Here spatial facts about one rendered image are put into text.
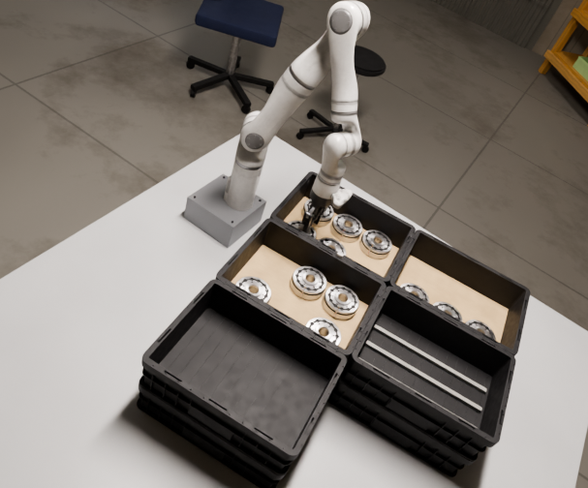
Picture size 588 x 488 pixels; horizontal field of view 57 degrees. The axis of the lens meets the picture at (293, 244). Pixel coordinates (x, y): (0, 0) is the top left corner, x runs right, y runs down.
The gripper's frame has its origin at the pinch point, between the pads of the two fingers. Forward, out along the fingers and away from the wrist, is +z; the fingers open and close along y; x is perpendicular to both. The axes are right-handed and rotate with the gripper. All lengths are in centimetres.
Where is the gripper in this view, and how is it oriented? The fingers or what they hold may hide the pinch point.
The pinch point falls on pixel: (311, 224)
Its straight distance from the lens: 170.2
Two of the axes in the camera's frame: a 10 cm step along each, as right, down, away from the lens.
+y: -5.3, 5.1, -6.8
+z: -2.5, 6.8, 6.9
